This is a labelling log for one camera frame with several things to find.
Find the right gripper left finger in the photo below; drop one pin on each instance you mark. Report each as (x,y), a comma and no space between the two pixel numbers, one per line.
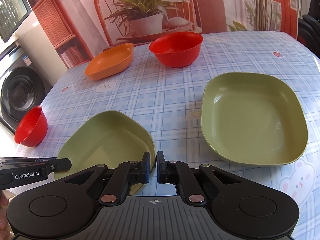
(125,175)

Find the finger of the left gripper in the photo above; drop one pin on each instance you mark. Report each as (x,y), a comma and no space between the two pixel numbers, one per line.
(58,165)

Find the large red bowl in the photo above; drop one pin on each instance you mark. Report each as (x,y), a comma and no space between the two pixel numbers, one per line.
(177,50)

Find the green square plate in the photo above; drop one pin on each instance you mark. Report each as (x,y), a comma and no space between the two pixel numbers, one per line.
(109,138)
(253,119)

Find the dark framed window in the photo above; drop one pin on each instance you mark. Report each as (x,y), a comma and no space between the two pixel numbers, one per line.
(12,13)

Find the grey washing machine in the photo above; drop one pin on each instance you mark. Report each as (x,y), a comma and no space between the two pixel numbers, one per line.
(22,86)

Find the blue plaid tablecloth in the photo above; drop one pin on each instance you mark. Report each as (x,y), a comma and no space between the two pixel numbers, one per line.
(167,102)

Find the orange square plate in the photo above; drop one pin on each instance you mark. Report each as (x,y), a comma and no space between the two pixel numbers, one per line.
(110,62)

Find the black exercise bike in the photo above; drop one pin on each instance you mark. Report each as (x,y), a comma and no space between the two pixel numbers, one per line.
(308,27)

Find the printed room backdrop cloth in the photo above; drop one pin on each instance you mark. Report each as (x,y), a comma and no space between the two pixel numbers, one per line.
(81,29)

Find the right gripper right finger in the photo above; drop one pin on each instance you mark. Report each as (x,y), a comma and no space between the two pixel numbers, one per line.
(182,177)

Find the small red bowl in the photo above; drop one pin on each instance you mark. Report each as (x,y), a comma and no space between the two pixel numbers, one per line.
(32,128)

